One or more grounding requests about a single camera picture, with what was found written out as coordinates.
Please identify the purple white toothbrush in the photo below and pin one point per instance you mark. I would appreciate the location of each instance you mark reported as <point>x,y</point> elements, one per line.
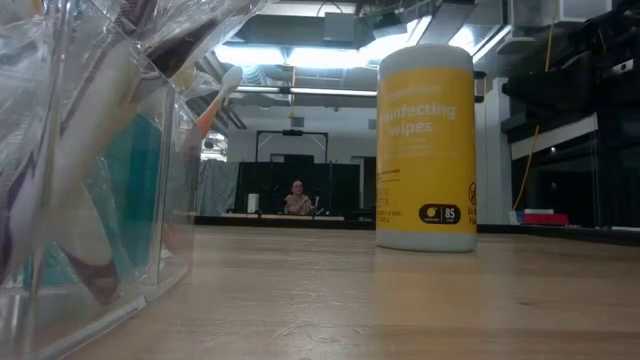
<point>95,125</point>

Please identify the clear acrylic organizer box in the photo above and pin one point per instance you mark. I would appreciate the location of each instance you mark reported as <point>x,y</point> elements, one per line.
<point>180,270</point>

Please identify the black partition wall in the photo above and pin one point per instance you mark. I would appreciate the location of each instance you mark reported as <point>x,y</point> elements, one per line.
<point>330,185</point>

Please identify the black background rig frame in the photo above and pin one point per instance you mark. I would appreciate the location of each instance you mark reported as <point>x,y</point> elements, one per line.
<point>292,133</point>

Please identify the black aluminium table frame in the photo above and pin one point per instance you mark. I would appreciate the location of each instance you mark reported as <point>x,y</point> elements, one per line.
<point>550,231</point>

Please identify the white paper roll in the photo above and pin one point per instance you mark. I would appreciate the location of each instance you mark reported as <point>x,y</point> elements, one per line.
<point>253,203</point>

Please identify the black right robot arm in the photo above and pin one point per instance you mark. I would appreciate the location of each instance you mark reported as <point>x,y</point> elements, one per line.
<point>575,75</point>

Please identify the yellow disinfecting wipes canister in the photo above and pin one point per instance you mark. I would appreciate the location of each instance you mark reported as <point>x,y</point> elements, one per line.
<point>425,150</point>

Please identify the flat red box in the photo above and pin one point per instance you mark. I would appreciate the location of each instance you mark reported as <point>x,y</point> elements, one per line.
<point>545,219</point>

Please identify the person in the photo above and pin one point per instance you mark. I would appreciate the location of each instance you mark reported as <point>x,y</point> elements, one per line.
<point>298,200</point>

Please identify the long LED light bar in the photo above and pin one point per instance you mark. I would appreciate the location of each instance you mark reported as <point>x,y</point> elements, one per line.
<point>325,91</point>

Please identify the orange white toothbrush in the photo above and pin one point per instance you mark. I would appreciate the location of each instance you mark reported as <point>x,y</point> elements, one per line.
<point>210,112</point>

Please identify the grey curtain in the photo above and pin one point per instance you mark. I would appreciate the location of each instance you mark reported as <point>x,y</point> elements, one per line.
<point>217,187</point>

